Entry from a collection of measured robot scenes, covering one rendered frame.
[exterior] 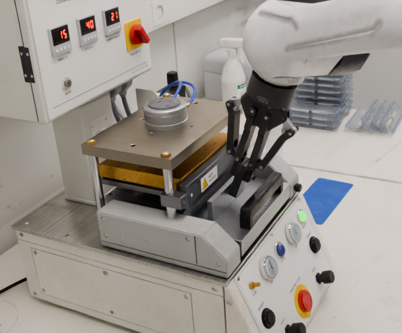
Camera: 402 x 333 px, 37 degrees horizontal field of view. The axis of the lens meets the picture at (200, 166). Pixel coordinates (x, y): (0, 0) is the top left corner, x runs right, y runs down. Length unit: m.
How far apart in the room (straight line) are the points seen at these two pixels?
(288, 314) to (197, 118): 0.38
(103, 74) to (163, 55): 0.84
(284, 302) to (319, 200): 0.51
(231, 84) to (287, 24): 1.20
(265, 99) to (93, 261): 0.43
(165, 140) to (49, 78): 0.21
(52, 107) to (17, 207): 0.52
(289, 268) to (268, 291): 0.09
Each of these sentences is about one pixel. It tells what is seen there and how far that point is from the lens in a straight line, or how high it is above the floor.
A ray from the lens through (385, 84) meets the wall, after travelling 3.55.
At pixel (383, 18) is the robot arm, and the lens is 0.66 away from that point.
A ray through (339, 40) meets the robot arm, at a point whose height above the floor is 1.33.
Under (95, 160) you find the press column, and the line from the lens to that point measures 1.04.
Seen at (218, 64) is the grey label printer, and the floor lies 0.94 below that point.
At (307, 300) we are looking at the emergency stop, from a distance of 1.14.
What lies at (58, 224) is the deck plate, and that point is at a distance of 1.17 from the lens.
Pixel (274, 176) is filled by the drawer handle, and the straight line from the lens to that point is 1.09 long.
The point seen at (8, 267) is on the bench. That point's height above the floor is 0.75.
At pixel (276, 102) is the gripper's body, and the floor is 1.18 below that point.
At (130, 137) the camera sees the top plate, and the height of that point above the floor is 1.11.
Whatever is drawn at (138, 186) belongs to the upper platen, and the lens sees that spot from 1.04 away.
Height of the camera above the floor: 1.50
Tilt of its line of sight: 26 degrees down
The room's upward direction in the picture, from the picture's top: 4 degrees counter-clockwise
